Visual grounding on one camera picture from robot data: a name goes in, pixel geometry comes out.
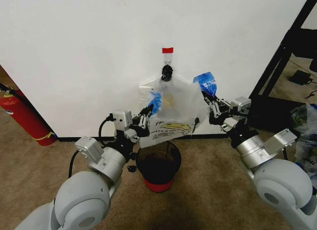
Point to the black metal frame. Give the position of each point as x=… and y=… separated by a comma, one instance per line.
x=280, y=66

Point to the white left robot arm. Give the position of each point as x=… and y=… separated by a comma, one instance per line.
x=81, y=197

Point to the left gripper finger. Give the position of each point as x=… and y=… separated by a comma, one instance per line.
x=144, y=121
x=144, y=110

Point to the red fire extinguisher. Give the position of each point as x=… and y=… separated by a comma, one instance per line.
x=27, y=117

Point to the small black floor item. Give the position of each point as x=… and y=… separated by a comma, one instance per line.
x=131, y=168

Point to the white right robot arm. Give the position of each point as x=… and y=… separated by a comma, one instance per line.
x=282, y=190

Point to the black baseboard strip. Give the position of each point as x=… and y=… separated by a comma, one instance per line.
x=69, y=138

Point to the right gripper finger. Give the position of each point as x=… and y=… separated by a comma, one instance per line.
x=211, y=110
x=221, y=105

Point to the printed plastic bag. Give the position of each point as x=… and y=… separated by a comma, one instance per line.
x=305, y=141

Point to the black foot pedal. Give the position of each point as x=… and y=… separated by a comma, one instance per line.
x=300, y=77

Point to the red tape strip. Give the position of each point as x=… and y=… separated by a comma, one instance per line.
x=168, y=50

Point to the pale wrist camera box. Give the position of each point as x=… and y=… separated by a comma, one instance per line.
x=122, y=118
x=241, y=105

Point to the black mesh trash bin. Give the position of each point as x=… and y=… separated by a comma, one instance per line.
x=158, y=165

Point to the clear wall hook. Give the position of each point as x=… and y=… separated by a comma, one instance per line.
x=168, y=59

